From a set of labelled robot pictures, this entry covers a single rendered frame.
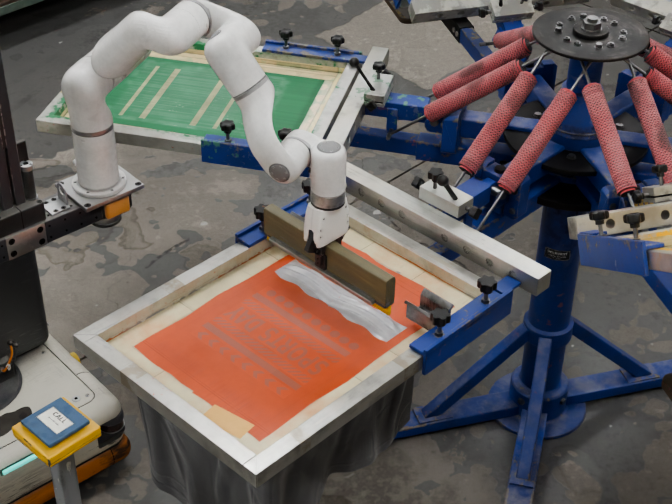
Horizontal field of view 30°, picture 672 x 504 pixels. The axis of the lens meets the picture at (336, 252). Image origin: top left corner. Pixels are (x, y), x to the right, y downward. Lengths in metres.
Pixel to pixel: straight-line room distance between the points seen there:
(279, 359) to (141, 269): 1.92
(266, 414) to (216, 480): 0.27
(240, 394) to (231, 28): 0.76
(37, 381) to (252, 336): 1.12
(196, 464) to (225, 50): 0.92
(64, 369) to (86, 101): 1.19
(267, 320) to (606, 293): 1.98
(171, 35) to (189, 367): 0.70
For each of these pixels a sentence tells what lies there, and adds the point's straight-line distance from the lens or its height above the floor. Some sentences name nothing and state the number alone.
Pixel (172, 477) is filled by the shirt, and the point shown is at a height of 0.59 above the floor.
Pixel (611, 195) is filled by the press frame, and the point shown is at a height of 1.04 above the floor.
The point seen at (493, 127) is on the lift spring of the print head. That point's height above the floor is 1.13.
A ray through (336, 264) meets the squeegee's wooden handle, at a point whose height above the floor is 1.11.
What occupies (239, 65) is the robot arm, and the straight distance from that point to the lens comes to 2.58.
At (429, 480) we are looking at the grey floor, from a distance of 3.79.
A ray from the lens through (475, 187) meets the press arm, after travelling 3.12.
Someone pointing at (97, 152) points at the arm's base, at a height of 1.25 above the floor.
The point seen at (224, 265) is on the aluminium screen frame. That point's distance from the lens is 2.94.
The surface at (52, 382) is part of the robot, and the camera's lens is 3.74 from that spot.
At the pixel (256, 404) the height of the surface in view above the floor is 0.96.
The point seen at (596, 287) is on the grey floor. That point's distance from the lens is 4.57.
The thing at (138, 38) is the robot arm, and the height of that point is 1.58.
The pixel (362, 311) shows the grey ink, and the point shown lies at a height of 0.96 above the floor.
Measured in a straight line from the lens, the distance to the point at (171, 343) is 2.78.
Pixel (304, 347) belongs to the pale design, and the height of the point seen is 0.96.
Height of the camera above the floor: 2.76
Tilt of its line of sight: 37 degrees down
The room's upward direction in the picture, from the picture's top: 1 degrees clockwise
